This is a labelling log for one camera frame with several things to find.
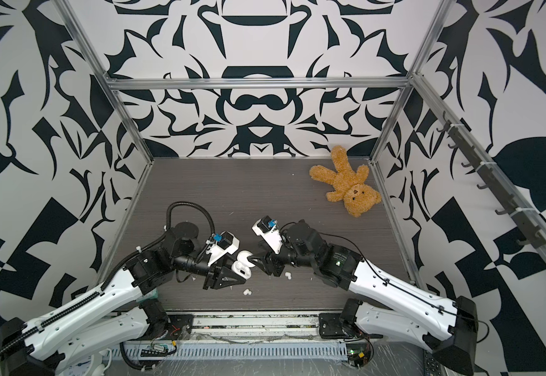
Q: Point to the white slotted cable duct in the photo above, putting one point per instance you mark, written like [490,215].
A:
[245,351]

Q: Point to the green circuit board right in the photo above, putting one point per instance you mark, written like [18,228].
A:
[359,354]

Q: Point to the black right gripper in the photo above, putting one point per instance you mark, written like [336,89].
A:
[270,259]

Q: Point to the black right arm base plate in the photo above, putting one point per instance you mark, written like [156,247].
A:
[333,326]

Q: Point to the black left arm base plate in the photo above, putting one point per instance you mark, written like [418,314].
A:
[179,324]

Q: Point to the brown teddy bear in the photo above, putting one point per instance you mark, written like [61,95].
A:
[349,185]

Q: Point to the green circuit board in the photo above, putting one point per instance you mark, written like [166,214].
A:
[359,354]
[160,350]

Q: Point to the aluminium mounting rail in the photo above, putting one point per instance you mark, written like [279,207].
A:
[294,326]

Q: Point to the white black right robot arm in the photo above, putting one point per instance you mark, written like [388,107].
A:
[341,267]

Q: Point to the teal white small object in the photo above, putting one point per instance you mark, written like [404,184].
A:
[151,295]

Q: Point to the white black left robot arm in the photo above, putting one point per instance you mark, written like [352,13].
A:
[120,308]

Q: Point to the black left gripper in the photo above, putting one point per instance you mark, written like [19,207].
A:
[212,276]

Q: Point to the white earbud charging case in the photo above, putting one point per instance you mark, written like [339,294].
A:
[242,266]

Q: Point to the green circuit board left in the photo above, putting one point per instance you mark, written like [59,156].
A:
[160,350]

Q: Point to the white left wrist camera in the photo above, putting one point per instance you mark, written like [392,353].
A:
[222,244]

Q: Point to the black wall hook rack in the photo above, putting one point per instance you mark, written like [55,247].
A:
[526,219]

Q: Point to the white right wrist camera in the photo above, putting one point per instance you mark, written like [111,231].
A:
[268,230]

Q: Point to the white analog clock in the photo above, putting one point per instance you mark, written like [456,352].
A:
[86,368]

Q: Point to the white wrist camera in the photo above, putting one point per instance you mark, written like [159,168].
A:
[222,244]
[268,230]

